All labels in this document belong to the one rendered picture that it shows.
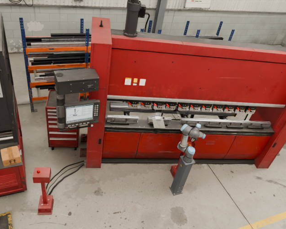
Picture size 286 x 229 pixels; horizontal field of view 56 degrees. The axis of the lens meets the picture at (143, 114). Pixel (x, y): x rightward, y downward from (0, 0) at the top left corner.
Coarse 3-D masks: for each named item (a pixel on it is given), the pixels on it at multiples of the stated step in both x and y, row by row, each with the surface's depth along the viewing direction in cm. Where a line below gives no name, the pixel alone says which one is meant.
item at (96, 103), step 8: (64, 104) 336; (72, 104) 338; (80, 104) 341; (88, 104) 345; (96, 104) 351; (64, 112) 342; (96, 112) 360; (64, 120) 352; (88, 120) 363; (96, 120) 369
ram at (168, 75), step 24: (120, 72) 377; (144, 72) 382; (168, 72) 387; (192, 72) 392; (216, 72) 397; (240, 72) 403; (264, 72) 408; (144, 96) 409; (168, 96) 414; (192, 96) 420; (216, 96) 426; (240, 96) 433; (264, 96) 439
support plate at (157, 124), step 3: (153, 117) 439; (162, 117) 443; (153, 120) 433; (156, 120) 434; (153, 123) 428; (156, 123) 429; (159, 123) 430; (162, 123) 431; (156, 126) 423; (159, 126) 424; (162, 126) 425
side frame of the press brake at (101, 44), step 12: (96, 24) 367; (108, 24) 373; (96, 36) 337; (108, 36) 342; (96, 48) 328; (108, 48) 330; (96, 60) 338; (108, 60) 340; (108, 72) 351; (96, 96) 373; (96, 132) 414; (96, 144) 431; (96, 156) 448
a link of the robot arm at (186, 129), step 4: (184, 124) 372; (184, 128) 369; (188, 128) 368; (192, 128) 369; (184, 132) 372; (188, 132) 367; (184, 136) 380; (184, 140) 387; (180, 144) 398; (184, 144) 394; (180, 148) 401; (184, 148) 398
